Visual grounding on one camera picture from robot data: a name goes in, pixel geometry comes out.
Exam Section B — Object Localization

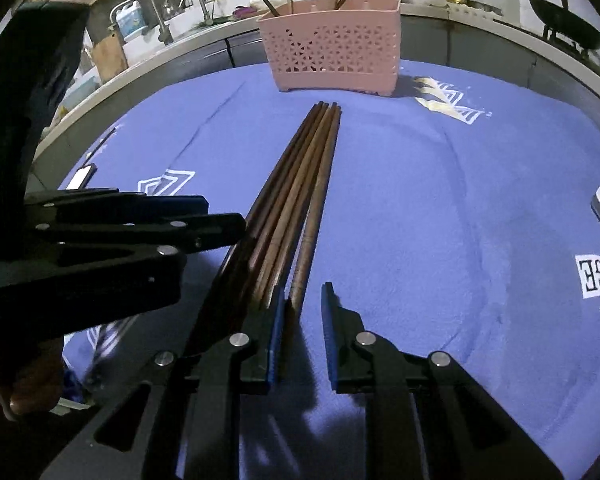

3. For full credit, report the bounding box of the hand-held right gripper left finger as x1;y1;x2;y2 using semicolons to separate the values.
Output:
40;284;287;480

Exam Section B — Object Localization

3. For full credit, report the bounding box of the white plastic tub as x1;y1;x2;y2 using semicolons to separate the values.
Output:
59;67;102;112

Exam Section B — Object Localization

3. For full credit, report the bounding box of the smartphone with lit screen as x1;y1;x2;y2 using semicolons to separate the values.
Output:
66;162;99;191

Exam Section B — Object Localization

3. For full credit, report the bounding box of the curved steel faucet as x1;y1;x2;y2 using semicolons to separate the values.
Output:
162;0;214;27

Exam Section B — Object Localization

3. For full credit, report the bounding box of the blue and white detergent jug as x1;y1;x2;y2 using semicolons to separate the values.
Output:
114;1;149;42

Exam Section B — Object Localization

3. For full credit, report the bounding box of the pink plastic utensil basket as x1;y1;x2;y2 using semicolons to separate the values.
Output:
257;0;401;96

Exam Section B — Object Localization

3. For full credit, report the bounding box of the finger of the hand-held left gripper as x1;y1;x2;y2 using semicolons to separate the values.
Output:
0;212;247;332
23;187;211;223

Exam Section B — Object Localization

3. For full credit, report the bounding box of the wooden cutting board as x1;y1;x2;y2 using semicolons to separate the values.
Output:
90;35;130;84

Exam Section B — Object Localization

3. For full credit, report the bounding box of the black wok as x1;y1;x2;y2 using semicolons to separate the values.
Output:
527;0;600;52

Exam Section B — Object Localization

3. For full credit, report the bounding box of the blue printed tablecloth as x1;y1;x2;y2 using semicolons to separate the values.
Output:
60;57;600;480

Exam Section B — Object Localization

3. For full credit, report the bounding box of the thin dark rod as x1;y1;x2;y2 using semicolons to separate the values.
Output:
87;127;119;162

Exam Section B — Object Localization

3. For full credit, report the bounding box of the tall steel faucet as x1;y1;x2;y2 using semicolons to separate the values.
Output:
110;0;174;46

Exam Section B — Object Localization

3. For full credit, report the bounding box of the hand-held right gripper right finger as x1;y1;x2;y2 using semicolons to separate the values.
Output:
321;282;566;480

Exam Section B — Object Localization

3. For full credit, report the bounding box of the white sink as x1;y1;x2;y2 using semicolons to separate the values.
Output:
122;9;262;63

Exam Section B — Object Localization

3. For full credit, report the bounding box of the person's left hand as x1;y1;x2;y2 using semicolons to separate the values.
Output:
9;337;66;417

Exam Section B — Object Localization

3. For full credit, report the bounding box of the bundle of wooden chopsticks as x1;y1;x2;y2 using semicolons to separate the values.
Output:
187;101;342;361

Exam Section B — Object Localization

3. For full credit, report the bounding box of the gas stove trivet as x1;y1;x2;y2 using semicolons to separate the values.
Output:
542;24;600;63

